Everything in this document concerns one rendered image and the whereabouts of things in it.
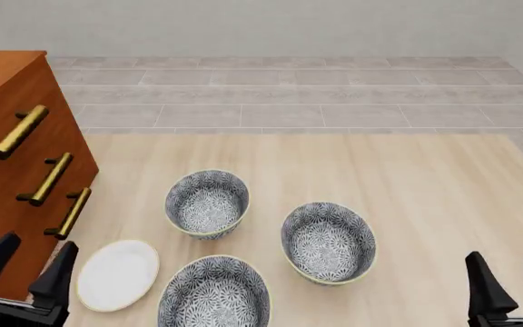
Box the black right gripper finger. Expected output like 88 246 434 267
464 251 519 319

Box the small brass drawer handle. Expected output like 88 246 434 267
44 186 93 241

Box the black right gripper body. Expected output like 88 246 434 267
467 313 523 327

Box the large brass drawer handle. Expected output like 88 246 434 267
0 104 50 161

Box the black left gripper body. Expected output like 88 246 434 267
0 292 71 327

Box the white plate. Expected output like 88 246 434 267
76 239 161 313

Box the medium brass drawer handle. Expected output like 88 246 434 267
15 152 74 208

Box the patterned black white bowl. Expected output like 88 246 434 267
281 202 379 287
164 169 252 242
157 254 272 327

